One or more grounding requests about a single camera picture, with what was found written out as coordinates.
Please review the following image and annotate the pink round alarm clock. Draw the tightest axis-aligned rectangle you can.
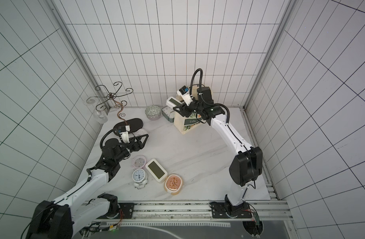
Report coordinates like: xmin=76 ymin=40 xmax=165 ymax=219
xmin=132 ymin=155 xmax=147 ymax=169

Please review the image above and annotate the copper jewelry stand dark base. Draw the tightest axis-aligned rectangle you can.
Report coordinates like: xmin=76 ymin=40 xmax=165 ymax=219
xmin=95 ymin=81 xmax=144 ymax=134

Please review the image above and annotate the floral canvas tote bag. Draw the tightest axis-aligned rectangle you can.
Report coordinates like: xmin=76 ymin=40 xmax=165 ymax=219
xmin=173 ymin=112 xmax=204 ymax=134

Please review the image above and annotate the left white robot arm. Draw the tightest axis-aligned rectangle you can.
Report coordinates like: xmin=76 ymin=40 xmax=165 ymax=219
xmin=21 ymin=134 xmax=149 ymax=239

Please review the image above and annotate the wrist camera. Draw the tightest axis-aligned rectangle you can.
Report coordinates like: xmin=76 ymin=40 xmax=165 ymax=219
xmin=177 ymin=86 xmax=193 ymax=106
xmin=116 ymin=125 xmax=130 ymax=143

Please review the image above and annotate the small white digital clock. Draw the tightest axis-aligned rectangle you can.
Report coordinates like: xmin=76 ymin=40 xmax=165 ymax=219
xmin=166 ymin=97 xmax=182 ymax=111

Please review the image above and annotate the orange cream round clock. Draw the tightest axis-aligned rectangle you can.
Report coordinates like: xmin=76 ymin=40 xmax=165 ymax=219
xmin=164 ymin=174 xmax=183 ymax=195

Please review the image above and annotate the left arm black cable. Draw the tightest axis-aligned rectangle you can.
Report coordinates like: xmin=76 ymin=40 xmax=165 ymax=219
xmin=99 ymin=129 xmax=123 ymax=153

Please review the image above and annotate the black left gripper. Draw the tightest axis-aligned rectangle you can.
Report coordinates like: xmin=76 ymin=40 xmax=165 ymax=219
xmin=115 ymin=134 xmax=150 ymax=161

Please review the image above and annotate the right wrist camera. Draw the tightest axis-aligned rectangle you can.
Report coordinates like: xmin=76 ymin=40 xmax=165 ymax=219
xmin=177 ymin=86 xmax=193 ymax=106

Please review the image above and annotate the white twin-bell alarm clock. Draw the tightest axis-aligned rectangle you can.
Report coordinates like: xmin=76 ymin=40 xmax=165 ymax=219
xmin=132 ymin=168 xmax=148 ymax=189

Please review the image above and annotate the white square alarm clock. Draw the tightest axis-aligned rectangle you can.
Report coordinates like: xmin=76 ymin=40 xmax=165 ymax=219
xmin=134 ymin=128 xmax=148 ymax=136

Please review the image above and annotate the green patterned bowl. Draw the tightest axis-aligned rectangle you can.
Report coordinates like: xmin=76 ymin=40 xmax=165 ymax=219
xmin=145 ymin=105 xmax=161 ymax=120

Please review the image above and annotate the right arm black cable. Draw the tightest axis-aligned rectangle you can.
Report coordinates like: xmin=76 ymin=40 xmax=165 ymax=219
xmin=189 ymin=68 xmax=231 ymax=124

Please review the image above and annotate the large white digital clock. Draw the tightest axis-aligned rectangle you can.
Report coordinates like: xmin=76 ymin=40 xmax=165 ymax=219
xmin=145 ymin=158 xmax=168 ymax=183

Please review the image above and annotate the aluminium mounting rail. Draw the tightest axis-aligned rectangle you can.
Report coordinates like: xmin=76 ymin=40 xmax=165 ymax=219
xmin=119 ymin=200 xmax=294 ymax=222

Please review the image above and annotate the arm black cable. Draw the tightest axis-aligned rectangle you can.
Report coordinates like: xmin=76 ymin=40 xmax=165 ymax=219
xmin=189 ymin=68 xmax=231 ymax=124
xmin=99 ymin=129 xmax=123 ymax=153

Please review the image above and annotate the green rectangular alarm clock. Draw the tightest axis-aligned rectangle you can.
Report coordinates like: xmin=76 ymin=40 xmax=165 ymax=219
xmin=161 ymin=106 xmax=175 ymax=123

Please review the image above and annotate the clear wine glass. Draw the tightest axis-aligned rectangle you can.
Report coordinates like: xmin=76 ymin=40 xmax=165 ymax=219
xmin=83 ymin=96 xmax=108 ymax=124

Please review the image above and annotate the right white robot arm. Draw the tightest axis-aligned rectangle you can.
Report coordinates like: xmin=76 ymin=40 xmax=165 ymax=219
xmin=173 ymin=102 xmax=263 ymax=218

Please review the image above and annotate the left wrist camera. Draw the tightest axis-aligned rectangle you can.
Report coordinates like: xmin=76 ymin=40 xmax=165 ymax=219
xmin=116 ymin=125 xmax=130 ymax=143

